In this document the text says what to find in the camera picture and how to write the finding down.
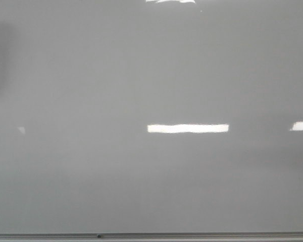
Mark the white whiteboard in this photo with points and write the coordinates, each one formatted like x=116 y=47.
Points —
x=151 y=120

